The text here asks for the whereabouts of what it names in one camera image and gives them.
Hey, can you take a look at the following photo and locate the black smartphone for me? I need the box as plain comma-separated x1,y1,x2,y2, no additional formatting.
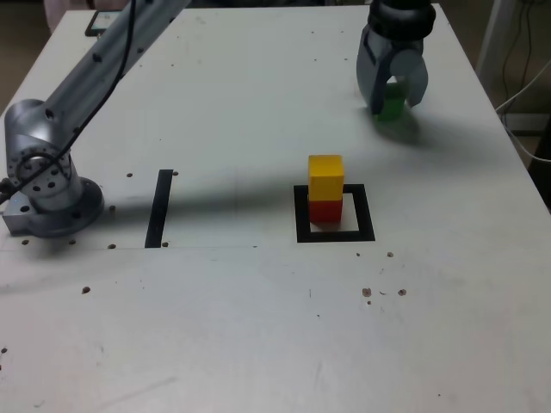
84,9,124,39

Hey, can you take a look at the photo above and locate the thin black hanging cable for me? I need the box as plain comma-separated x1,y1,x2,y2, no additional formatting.
501,0,535,101

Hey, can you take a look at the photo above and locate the black tape square outline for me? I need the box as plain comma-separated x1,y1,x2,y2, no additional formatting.
293,183,376,244

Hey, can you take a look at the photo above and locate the yellow cube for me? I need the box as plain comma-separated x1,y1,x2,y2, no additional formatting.
307,154,345,202

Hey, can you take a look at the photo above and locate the white metal post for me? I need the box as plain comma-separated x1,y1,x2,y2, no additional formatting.
475,0,520,87

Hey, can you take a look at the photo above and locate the red cube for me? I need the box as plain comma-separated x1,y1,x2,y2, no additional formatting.
307,195,344,224

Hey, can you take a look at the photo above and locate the green cube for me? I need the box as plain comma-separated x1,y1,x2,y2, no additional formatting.
373,83,410,122

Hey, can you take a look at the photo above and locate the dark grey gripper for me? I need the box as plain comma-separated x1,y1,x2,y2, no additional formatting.
356,23,430,116

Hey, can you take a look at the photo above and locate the black tape strip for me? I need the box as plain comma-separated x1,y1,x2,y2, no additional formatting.
144,169,175,250

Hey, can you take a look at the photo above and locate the white cable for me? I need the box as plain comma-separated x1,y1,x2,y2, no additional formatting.
494,59,551,163

